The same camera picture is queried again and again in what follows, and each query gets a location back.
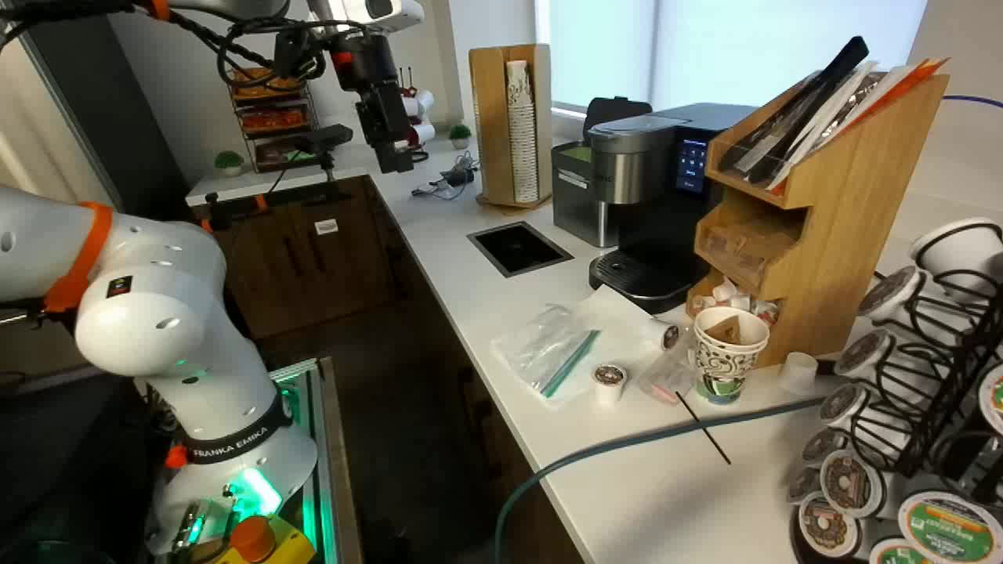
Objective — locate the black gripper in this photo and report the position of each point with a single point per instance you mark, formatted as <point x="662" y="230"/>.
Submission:
<point x="389" y="99"/>

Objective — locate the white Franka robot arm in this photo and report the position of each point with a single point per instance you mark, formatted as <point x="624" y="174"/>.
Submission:
<point x="159" y="314"/>

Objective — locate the wooden cup dispenser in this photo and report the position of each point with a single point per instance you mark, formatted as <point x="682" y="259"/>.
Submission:
<point x="487" y="128"/>

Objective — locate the small white creamer cup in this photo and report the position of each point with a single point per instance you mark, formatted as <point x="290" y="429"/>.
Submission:
<point x="801" y="369"/>
<point x="717" y="297"/>

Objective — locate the patterned paper cup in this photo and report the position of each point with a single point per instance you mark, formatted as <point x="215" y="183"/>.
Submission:
<point x="725" y="362"/>

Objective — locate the white mug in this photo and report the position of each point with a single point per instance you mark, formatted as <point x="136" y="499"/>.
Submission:
<point x="420" y="105"/>
<point x="425" y="134"/>

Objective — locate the small green plant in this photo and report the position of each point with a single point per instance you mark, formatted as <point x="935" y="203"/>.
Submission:
<point x="231" y="161"/>
<point x="459" y="134"/>

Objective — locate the white cabinet label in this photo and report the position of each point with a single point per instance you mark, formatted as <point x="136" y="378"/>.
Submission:
<point x="326" y="226"/>

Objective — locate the stack of paper cups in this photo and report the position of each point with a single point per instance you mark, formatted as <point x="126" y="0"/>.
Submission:
<point x="520" y="128"/>

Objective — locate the wooden snack shelf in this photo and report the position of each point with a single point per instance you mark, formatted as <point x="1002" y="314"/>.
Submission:
<point x="267" y="114"/>

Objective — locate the metal framed counter chute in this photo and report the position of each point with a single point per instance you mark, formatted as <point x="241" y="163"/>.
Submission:
<point x="518" y="250"/>

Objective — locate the brown wooden cabinet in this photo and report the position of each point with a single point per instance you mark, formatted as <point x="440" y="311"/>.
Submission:
<point x="303" y="271"/>

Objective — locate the clear plastic bag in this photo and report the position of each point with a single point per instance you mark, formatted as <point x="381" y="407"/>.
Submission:
<point x="542" y="348"/>

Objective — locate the clear plastic packet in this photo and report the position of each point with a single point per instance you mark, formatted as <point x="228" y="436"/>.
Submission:
<point x="568" y="366"/>

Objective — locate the dark under-counter cabinet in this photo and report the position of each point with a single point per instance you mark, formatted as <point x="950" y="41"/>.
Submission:
<point x="459" y="419"/>

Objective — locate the black pod coffee machine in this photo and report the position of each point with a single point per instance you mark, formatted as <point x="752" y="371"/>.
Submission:
<point x="646" y="267"/>

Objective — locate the upright coffee pod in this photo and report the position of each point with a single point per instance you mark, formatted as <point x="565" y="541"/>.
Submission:
<point x="609" y="380"/>

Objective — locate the green lit robot cart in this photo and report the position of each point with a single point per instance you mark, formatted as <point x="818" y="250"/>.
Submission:
<point x="332" y="473"/>

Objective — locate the tipped coffee pod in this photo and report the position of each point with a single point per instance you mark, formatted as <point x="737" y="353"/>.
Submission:
<point x="672" y="338"/>

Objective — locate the pink sugar packet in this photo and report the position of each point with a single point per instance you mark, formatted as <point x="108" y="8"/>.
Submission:
<point x="658" y="390"/>

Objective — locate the thin black stir stick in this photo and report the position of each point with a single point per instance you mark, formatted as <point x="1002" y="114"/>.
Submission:
<point x="703" y="429"/>

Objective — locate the yellow box orange button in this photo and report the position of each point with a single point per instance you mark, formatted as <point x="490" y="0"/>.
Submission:
<point x="261" y="541"/>

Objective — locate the wooden condiment organizer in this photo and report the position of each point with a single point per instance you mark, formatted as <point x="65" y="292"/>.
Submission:
<point x="834" y="271"/>

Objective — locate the brown lid coffee pod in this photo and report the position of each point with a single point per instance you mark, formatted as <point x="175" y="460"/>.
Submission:
<point x="888" y="292"/>
<point x="803" y="485"/>
<point x="827" y="525"/>
<point x="841" y="407"/>
<point x="862" y="353"/>
<point x="822" y="443"/>
<point x="850" y="485"/>

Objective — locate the white orange-edged booklet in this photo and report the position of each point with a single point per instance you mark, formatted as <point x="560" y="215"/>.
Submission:
<point x="898" y="87"/>

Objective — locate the green lid coffee pod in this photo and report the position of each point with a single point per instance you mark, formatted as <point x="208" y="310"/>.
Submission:
<point x="993" y="397"/>
<point x="945" y="528"/>
<point x="898" y="553"/>

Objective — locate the black camera on tripod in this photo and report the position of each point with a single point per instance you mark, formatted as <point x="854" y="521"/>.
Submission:
<point x="325" y="140"/>

